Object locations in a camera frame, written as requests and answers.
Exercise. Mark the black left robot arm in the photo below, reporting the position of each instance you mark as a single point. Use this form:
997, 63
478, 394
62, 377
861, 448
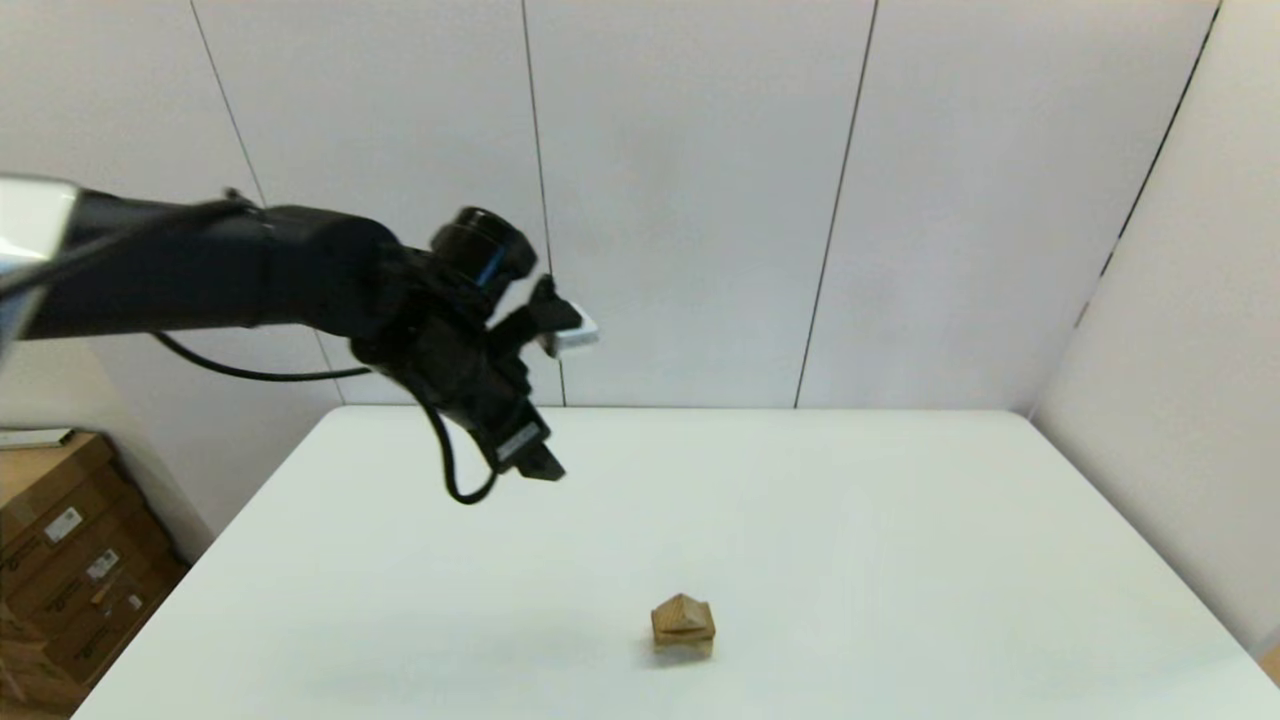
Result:
250, 270

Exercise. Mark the rectangular wooden building block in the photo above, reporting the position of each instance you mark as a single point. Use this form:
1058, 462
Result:
684, 632

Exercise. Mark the white flat board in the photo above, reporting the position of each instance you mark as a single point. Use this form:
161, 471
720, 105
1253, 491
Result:
35, 438

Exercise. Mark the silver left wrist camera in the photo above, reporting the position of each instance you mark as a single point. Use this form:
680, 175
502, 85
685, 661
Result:
565, 325

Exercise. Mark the arched wooden building block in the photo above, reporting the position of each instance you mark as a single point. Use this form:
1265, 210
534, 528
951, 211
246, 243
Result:
684, 650

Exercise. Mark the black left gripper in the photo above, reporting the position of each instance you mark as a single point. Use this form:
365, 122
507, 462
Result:
490, 400

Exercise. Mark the triangular wooden building block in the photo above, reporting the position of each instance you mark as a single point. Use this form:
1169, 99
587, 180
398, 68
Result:
682, 612

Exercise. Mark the brown labelled cardboard box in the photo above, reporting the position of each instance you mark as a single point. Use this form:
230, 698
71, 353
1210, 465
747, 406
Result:
40, 520
85, 585
125, 625

